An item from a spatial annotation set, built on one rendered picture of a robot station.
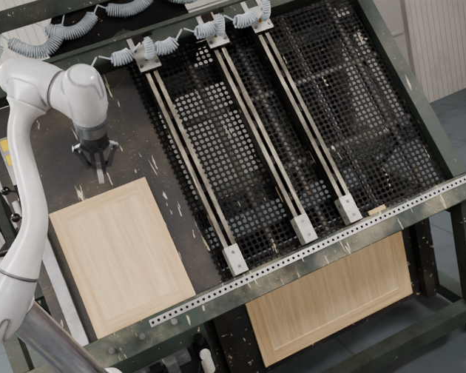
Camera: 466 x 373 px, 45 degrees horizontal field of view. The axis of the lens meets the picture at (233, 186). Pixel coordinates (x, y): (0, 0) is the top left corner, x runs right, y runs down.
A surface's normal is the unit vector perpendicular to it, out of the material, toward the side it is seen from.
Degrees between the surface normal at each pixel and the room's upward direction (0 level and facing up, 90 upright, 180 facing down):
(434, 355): 0
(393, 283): 90
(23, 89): 69
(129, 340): 58
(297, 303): 90
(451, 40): 90
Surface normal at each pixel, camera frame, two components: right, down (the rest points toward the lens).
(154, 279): 0.15, -0.26
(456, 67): 0.36, 0.25
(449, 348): -0.27, -0.89
